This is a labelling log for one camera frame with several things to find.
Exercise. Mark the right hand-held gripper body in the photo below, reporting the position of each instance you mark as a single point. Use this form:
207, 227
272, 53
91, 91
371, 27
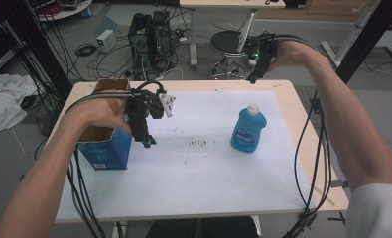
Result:
264, 53

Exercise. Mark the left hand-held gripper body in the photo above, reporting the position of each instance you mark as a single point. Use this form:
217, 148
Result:
147, 105

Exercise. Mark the blue cardboard box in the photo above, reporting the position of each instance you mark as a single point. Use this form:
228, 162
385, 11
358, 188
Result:
107, 152

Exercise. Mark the blue detergent bottle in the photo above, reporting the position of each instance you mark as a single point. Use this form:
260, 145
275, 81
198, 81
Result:
248, 132

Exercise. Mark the person's right hand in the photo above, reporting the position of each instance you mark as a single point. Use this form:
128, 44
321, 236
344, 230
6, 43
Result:
289, 54

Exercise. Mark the person's left hand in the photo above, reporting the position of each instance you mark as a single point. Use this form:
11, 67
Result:
97, 112

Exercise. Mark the black round stool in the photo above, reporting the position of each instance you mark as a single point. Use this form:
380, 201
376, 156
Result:
226, 43

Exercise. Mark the black computer tower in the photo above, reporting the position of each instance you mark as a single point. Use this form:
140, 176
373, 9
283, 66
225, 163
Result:
162, 36
140, 43

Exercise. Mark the small white device box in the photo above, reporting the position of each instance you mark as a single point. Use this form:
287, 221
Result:
104, 39

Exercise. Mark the white metal stand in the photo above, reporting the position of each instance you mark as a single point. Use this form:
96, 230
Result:
355, 29

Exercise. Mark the person's dark pants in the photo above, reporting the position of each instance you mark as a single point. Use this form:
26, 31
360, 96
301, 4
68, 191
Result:
203, 228

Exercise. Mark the round white table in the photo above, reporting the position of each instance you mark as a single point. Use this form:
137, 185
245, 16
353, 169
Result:
67, 10

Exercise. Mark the white crumpled cloth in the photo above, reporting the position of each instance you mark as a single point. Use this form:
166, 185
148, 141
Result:
5, 99

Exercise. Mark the person's white sleeve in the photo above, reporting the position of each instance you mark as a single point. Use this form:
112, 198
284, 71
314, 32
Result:
378, 211

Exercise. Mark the black metal frame post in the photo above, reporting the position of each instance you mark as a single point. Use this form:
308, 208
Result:
38, 46
368, 36

